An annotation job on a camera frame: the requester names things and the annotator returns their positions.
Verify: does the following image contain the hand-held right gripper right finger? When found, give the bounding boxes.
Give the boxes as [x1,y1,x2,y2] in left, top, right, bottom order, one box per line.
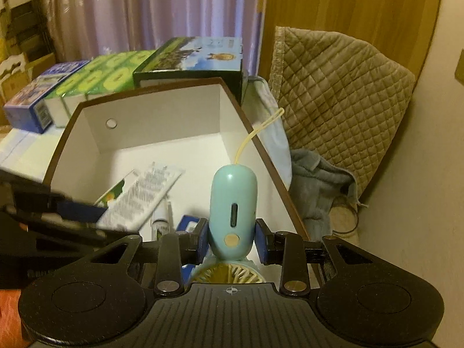
[255,218,385,297]

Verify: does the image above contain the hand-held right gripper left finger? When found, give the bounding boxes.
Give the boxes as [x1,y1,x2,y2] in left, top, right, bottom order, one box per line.
[78,218,210,297]

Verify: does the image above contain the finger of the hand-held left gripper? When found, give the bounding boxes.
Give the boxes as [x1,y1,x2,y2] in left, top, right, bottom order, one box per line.
[0,206,110,242]
[0,168,108,223]

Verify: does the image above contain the mint green handheld fan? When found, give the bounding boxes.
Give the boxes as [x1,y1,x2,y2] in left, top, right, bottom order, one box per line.
[188,108,286,284]

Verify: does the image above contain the green and white small box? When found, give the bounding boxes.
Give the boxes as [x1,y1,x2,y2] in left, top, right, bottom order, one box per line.
[95,162,186,227]

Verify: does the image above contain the brown cardboard box white inside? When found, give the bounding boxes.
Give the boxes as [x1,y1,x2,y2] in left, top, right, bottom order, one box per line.
[40,77,310,263]

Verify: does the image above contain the small dark blue box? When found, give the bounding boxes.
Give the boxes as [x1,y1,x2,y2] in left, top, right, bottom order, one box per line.
[176,215,204,283]

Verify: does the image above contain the white tube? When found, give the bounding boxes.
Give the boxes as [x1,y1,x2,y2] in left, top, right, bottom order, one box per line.
[150,199,175,243]

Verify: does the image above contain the pastel striped mat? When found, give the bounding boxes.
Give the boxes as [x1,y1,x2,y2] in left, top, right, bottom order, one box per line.
[0,127,64,175]

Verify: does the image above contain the grey towel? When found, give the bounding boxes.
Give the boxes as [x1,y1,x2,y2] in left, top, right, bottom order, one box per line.
[290,148,365,233]

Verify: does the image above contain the light blue cloth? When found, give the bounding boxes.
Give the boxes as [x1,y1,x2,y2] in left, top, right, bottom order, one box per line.
[242,75,293,190]

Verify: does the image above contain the large blue printed box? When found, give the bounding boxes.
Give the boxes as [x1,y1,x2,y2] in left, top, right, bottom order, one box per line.
[3,61,89,133]

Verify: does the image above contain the green tissue multipack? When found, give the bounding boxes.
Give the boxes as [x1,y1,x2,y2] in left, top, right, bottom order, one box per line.
[45,49,160,127]

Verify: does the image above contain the brown cardboard carton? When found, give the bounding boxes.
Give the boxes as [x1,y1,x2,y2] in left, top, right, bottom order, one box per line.
[0,52,57,107]

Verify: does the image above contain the white cut-out cardboard piece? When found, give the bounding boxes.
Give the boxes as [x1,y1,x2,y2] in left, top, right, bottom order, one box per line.
[0,55,29,77]

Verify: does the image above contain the beige quilted cover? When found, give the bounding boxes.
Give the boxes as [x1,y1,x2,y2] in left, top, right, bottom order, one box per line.
[270,25,416,209]

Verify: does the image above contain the green box with cow print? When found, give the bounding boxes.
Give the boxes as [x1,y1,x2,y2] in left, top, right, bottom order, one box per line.
[132,36,244,104]

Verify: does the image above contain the black folding cart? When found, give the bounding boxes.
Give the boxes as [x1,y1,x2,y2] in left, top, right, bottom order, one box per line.
[2,0,55,62]

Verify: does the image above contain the pale purple curtain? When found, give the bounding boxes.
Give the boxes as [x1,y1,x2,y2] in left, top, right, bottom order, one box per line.
[38,0,262,64]

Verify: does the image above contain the wooden door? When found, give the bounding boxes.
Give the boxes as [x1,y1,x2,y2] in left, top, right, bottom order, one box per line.
[259,0,443,91]

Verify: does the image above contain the beige wall socket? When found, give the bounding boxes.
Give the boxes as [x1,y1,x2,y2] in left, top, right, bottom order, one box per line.
[454,48,464,88]

